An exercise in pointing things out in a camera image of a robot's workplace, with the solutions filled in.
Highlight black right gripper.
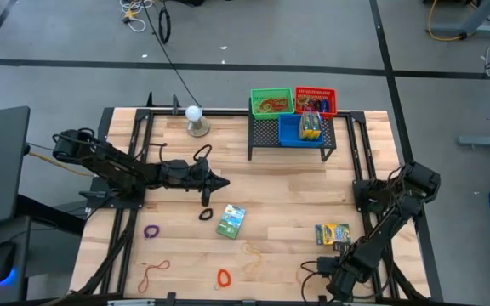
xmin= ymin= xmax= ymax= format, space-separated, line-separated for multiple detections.
xmin=325 ymin=241 xmax=359 ymax=303

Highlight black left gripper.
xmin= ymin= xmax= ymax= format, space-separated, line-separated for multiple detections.
xmin=187 ymin=159 xmax=231 ymax=208

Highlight green blue crayon box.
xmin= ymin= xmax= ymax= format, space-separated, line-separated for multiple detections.
xmin=310 ymin=111 xmax=324 ymax=140
xmin=215 ymin=203 xmax=247 ymax=241

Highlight red orange coil wristband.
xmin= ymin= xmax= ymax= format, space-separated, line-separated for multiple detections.
xmin=216 ymin=269 xmax=232 ymax=288

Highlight blue plastic basket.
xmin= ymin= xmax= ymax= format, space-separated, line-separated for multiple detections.
xmin=277 ymin=113 xmax=325 ymax=149

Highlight green plastic basket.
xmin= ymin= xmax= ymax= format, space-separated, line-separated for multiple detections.
xmin=249 ymin=88 xmax=296 ymax=121

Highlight red rubber band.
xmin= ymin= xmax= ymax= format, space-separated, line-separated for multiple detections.
xmin=137 ymin=259 xmax=172 ymax=294
xmin=258 ymin=96 xmax=292 ymax=112

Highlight red plastic basket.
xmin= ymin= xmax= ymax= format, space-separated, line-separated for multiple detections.
xmin=293 ymin=86 xmax=339 ymax=120

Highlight grey desk foot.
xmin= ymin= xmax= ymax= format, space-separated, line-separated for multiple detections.
xmin=457 ymin=134 xmax=490 ymax=150

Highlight grey desk leg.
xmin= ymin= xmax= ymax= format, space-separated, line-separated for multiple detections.
xmin=430 ymin=0 xmax=490 ymax=39

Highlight yellow blue crayon box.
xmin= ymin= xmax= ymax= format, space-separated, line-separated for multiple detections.
xmin=314 ymin=223 xmax=352 ymax=247

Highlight black perforated metal shelf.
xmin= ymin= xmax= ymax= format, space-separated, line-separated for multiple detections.
xmin=248 ymin=112 xmax=339 ymax=162

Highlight white bulb brass lamp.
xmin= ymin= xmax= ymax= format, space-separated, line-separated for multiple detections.
xmin=184 ymin=105 xmax=211 ymax=139

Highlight black computer mouse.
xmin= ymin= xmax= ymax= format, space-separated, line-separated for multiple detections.
xmin=0 ymin=241 xmax=17 ymax=284

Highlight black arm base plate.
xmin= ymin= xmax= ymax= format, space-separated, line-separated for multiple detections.
xmin=78 ymin=176 xmax=148 ymax=210
xmin=352 ymin=178 xmax=423 ymax=213

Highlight black lamp cable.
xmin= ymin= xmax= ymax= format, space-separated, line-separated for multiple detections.
xmin=141 ymin=0 xmax=203 ymax=108

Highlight black cable loop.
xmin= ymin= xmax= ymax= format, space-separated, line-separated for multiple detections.
xmin=157 ymin=6 xmax=173 ymax=45

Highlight yellow braided cable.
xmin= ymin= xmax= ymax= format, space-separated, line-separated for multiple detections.
xmin=26 ymin=150 xmax=96 ymax=178

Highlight black desk frame bar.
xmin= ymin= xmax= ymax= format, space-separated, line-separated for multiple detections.
xmin=14 ymin=193 xmax=88 ymax=237

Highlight white cable bundle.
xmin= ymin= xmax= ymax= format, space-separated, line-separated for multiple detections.
xmin=119 ymin=0 xmax=155 ymax=34

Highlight yellow floor cable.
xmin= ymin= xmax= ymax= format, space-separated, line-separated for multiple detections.
xmin=426 ymin=0 xmax=467 ymax=43

